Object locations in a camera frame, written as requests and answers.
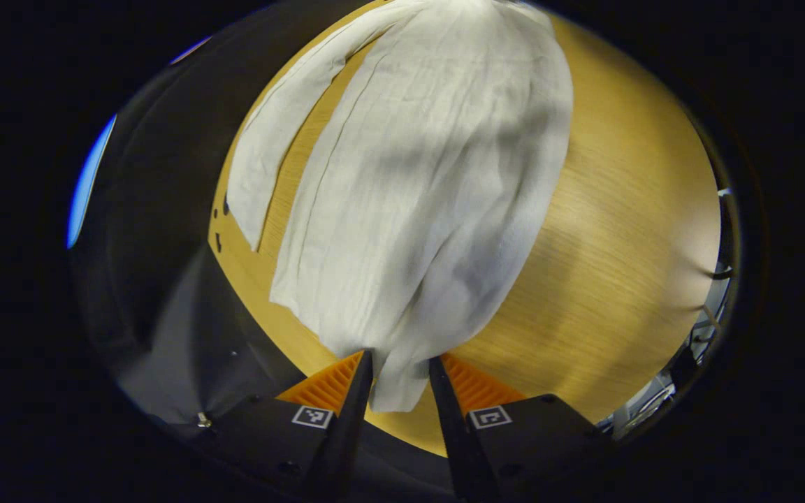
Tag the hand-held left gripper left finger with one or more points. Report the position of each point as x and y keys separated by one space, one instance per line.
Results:
x=343 y=426

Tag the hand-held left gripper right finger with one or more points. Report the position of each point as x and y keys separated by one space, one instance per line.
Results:
x=460 y=433

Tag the white jeans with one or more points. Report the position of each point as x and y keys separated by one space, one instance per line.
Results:
x=430 y=175

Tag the small white clip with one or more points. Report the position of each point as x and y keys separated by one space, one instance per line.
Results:
x=203 y=419

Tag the black backdrop cloth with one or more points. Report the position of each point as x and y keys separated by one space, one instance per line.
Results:
x=165 y=209

